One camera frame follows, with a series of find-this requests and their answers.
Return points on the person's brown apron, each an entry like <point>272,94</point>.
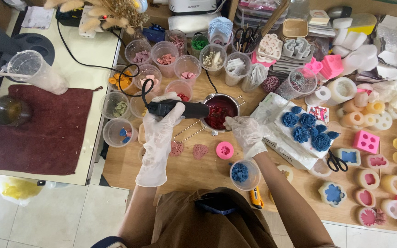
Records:
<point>198,224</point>

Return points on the red and white twine ball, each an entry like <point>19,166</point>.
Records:
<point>271,84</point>

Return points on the person's left fingers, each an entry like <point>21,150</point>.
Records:
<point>165,97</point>

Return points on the dark red towel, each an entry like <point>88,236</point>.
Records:
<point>43,131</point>

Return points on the tall clear plastic cup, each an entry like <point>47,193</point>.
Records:
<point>36,70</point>

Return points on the steel pot with red wax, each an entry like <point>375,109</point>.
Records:
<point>221,112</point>

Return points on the cluster of plastic wax-piece cups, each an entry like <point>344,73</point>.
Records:
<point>157,65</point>

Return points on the stack of blue paper liners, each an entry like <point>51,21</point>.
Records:
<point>220,31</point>

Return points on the white appliance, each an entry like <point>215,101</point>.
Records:
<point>192,6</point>

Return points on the clear cup with blue flowers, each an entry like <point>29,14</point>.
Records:
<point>244,174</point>

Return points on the white plastic bag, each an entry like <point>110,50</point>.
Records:
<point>16,187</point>

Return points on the white tape roll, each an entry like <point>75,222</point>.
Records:
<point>319,96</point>

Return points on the heap of white and pink moulds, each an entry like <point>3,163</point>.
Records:
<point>357,48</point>

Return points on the cup of scissors and tools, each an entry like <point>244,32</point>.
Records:
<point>246,39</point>

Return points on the pink square silicone mould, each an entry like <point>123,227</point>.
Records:
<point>366,142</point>

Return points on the dried flower bouquet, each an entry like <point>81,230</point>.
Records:
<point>105,13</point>

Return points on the group of filled silicone moulds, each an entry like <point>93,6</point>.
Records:
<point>370,186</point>

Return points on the stack of beige square bowls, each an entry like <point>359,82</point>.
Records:
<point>295,29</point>

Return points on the person's left hand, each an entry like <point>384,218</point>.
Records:
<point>159,132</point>

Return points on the wooden stirring stick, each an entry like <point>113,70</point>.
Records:
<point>2,74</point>

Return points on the black round stand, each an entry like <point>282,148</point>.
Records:
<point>34,43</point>

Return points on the dark blue box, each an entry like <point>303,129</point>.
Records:
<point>153,34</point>

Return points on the person's right fingers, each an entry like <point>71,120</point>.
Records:
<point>233,122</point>

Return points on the white cylindrical silicone mould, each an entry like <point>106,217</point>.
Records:
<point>342,90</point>

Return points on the group of peach silicone moulds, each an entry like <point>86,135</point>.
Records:
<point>365,112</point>

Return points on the black heat gun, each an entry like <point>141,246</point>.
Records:
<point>188,109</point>

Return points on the group of blue wax flowers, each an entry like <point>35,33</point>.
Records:
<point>305,129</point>

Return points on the person's right hand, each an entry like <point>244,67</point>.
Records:
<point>248,134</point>

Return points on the yellow utility knife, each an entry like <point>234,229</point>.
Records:
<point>255,198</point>

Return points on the clear cup with patterned rings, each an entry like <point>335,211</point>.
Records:
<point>298,82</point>

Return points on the black scissors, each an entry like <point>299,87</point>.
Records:
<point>336,162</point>

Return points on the pink round silicone mould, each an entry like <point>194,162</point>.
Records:
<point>225,150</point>

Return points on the white power strip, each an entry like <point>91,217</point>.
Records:
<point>86,26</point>

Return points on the white paper-covered box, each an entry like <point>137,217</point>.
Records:
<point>281,144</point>

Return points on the white paper sheet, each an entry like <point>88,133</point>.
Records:
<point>37,17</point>

